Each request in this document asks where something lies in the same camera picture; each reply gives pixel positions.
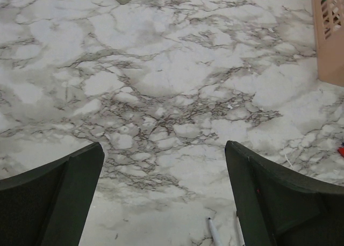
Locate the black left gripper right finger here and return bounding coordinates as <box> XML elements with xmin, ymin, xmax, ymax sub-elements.
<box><xmin>225</xmin><ymin>141</ymin><xmax>343</xmax><ymax>245</ymax></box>

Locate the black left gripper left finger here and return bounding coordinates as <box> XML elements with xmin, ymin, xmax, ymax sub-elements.
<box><xmin>1</xmin><ymin>142</ymin><xmax>105</xmax><ymax>246</ymax></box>

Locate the white marker green end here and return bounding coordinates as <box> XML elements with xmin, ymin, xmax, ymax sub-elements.
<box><xmin>207</xmin><ymin>217</ymin><xmax>223</xmax><ymax>246</ymax></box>

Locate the white marker red end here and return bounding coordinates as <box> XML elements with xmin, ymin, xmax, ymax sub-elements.
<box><xmin>234</xmin><ymin>211</ymin><xmax>245</xmax><ymax>246</ymax></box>

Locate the red pen cap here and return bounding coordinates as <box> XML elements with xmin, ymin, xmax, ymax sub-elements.
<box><xmin>338</xmin><ymin>147</ymin><xmax>344</xmax><ymax>157</ymax></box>

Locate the peach desk organizer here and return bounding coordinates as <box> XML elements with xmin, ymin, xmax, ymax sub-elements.
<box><xmin>312</xmin><ymin>0</ymin><xmax>343</xmax><ymax>86</ymax></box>

